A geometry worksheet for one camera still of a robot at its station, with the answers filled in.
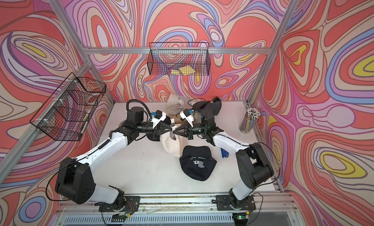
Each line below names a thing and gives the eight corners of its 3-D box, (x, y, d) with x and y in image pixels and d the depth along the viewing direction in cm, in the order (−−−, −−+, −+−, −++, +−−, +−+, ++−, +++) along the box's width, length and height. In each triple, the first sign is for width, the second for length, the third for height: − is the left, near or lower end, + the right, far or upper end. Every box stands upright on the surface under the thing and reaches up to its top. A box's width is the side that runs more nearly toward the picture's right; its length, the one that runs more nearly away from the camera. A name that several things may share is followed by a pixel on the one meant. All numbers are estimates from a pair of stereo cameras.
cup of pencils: (240, 133, 102) (248, 116, 88) (238, 124, 107) (245, 107, 93) (251, 133, 102) (261, 116, 88) (248, 124, 107) (258, 107, 93)
